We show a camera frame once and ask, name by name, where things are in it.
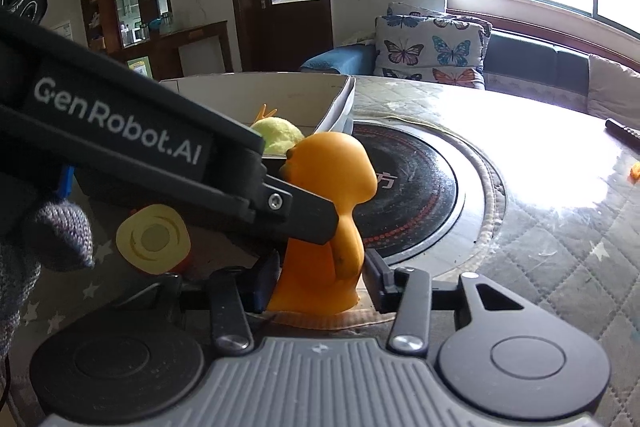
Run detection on cardboard box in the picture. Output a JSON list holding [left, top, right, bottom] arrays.
[[75, 73, 357, 233]]

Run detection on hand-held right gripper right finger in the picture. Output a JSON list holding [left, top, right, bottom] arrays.
[[362, 249, 556, 355]]

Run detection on yellow plush chick toy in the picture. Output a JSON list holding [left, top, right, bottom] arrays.
[[249, 103, 306, 156]]

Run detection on beige cushion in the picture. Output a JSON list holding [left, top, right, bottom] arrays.
[[586, 54, 640, 118]]

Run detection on white refrigerator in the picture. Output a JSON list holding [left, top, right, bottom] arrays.
[[47, 21, 74, 42]]

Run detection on butterfly print pillow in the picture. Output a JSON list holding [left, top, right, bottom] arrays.
[[387, 2, 493, 52], [374, 14, 486, 88]]

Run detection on orange dinosaur toy figure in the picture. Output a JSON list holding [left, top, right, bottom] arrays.
[[267, 132, 378, 315]]

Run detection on yellow plastic toy figure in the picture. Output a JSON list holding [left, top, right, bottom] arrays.
[[116, 203, 192, 277]]

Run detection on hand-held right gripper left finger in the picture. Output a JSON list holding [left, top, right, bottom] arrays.
[[75, 251, 282, 355]]

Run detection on black remote control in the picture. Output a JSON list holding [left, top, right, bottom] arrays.
[[604, 118, 640, 148]]

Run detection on dark green bench cushion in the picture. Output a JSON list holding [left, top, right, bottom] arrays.
[[482, 29, 591, 98]]

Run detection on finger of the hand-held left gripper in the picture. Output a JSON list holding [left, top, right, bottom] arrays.
[[252, 173, 341, 246]]

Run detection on round black induction cooker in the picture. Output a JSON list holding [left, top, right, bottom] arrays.
[[350, 119, 507, 268]]

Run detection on blue seat cushion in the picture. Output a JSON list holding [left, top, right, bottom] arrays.
[[299, 43, 378, 75]]

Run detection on person's left hand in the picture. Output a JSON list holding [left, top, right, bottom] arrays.
[[0, 172, 96, 358]]

